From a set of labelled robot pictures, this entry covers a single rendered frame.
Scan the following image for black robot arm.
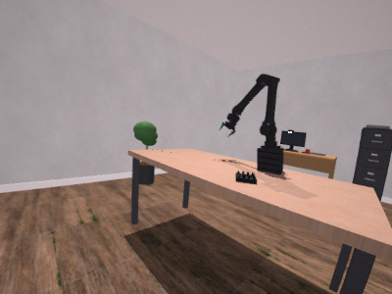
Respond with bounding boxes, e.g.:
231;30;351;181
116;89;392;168
227;73;280;148

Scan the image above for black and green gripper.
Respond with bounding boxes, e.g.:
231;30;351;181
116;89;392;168
220;120;236;136

